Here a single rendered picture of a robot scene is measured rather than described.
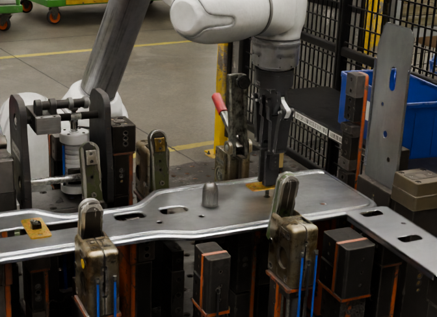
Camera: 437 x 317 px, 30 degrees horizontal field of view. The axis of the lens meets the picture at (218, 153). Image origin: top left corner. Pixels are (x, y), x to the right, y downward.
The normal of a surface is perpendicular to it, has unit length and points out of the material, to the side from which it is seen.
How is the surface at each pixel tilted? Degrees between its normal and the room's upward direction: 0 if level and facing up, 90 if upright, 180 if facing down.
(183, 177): 0
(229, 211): 0
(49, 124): 90
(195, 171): 0
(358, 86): 90
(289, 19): 98
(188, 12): 92
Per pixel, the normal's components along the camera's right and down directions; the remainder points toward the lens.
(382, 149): -0.91, 0.11
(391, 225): 0.04, -0.94
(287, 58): 0.41, 0.31
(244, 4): 0.64, -0.06
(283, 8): 0.65, 0.24
